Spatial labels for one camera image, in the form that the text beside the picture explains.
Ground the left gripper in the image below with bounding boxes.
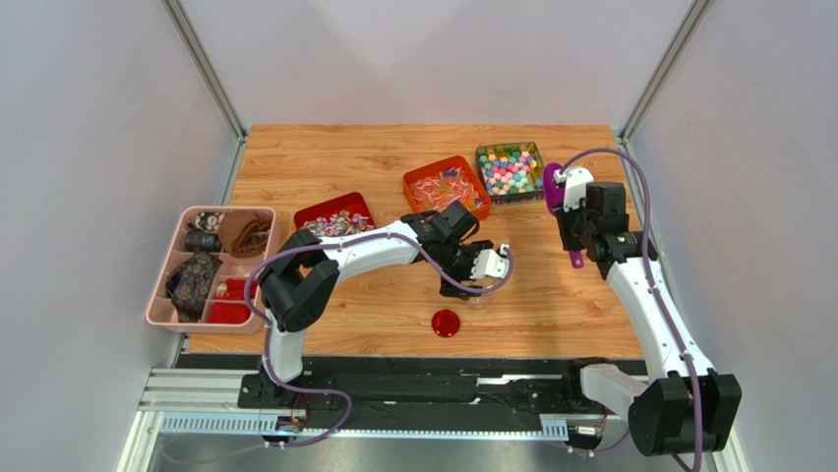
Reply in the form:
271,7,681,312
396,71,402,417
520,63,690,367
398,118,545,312
436,240,494,303

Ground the purple plastic scoop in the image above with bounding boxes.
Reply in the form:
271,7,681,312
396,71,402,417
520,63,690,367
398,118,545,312
543,162,584,269

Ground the red tray of swirl lollipops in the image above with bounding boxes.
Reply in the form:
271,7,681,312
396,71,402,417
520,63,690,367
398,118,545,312
293,192,377,237

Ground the clear plastic jar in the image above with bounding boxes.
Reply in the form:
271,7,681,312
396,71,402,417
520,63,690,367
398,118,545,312
455,286,494,309

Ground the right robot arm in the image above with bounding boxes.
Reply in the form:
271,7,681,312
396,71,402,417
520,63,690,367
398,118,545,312
545,182,743,456

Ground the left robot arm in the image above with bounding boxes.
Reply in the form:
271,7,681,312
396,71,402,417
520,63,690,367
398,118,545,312
246,202,513,387

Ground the clear tray of colourful candies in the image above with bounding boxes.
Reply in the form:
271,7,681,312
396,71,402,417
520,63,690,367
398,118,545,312
474,142,545,206

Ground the red jar lid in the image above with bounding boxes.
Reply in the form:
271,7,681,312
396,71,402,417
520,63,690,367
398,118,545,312
431,310,461,338

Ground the orange tray of lollipops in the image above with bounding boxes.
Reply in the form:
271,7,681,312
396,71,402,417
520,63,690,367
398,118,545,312
402,155,491,220

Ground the pink organizer basket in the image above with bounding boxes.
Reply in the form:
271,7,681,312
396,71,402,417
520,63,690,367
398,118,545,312
145,206,280,334

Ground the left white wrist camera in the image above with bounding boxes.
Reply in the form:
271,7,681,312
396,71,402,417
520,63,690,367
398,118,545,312
470,244,512,280

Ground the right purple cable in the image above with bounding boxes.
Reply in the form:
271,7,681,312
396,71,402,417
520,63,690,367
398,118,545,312
556,147,705,472

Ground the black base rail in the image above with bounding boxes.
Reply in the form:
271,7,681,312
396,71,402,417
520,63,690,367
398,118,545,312
237,356,603,433

